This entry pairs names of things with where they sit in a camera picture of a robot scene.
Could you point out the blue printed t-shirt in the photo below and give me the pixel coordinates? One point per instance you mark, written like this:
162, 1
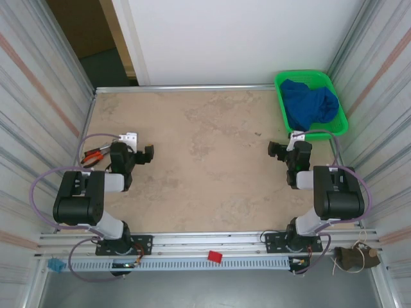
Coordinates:
308, 102

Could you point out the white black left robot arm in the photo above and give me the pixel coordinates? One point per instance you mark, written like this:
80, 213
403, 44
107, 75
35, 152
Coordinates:
77, 205

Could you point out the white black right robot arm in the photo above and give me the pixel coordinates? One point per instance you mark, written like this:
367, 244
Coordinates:
340, 199

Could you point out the green plastic basket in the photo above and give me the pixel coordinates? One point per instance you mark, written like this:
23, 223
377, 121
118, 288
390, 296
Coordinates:
335, 126

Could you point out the small red block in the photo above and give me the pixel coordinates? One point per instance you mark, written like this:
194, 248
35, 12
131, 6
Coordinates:
215, 256

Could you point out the small blue connector block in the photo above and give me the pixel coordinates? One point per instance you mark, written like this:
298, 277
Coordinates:
55, 265

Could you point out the brown wooden door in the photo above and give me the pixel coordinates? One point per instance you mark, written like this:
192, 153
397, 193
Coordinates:
80, 29

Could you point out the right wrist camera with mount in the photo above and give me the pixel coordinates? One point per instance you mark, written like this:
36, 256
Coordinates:
296, 138

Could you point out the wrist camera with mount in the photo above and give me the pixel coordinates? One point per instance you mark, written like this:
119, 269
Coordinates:
296, 138
130, 138

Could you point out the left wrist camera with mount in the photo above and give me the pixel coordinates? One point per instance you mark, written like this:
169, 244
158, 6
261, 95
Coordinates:
130, 138

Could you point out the aluminium table edge rail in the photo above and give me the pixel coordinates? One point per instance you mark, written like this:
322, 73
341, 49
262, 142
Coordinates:
224, 87

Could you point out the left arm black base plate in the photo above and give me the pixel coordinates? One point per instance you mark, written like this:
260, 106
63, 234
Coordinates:
144, 245

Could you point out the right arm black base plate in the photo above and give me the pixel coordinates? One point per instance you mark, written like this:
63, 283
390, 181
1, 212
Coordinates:
273, 244

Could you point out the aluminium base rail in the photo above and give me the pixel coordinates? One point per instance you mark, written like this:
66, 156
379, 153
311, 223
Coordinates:
208, 240

